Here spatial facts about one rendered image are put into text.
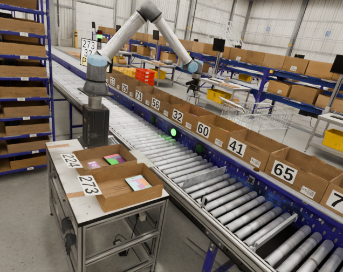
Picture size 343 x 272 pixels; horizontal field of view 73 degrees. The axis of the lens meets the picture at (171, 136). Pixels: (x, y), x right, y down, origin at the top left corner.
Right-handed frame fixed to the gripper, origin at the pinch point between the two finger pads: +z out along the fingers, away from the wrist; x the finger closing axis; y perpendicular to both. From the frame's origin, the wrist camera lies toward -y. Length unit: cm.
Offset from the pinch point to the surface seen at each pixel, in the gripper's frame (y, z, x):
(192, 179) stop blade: 73, 39, -53
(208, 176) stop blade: 72, 41, -35
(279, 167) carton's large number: 108, 19, -8
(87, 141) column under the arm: -8, 37, -101
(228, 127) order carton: 38.8, 19.2, 21.1
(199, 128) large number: 28.4, 21.8, -8.0
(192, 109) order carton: -14.0, 18.3, 20.8
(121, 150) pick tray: 17, 38, -82
